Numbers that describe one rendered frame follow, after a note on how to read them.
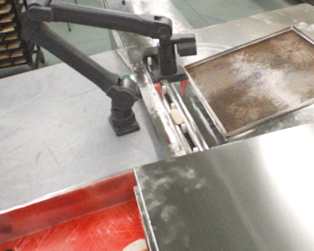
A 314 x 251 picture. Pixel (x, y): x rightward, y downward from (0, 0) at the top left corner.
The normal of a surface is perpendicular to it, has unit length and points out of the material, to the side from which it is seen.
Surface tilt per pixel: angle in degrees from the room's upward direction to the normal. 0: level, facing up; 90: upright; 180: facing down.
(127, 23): 87
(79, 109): 0
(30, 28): 90
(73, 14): 87
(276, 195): 0
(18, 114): 0
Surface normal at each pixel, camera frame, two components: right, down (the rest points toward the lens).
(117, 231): -0.08, -0.84
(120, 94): 0.07, 0.54
